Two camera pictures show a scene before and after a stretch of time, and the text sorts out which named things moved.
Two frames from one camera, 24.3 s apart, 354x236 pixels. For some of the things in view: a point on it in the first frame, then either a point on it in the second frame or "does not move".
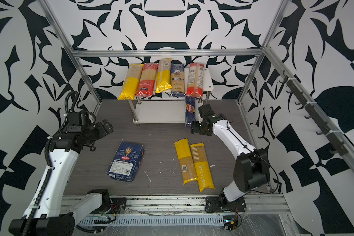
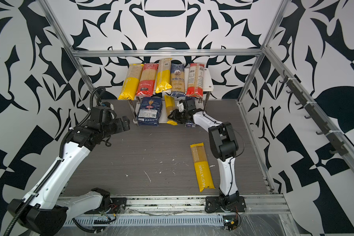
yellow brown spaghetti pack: [163, 75] does not move
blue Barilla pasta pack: [126, 162] → [149, 111]
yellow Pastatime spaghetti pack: [202, 167] does not move
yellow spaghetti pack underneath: [132, 80] does not move
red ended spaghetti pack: [195, 87] does not move
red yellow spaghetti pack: [147, 82] does not move
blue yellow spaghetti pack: [177, 78] does not move
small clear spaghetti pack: [186, 161] → [169, 101]
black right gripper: [194, 128] → [174, 116]
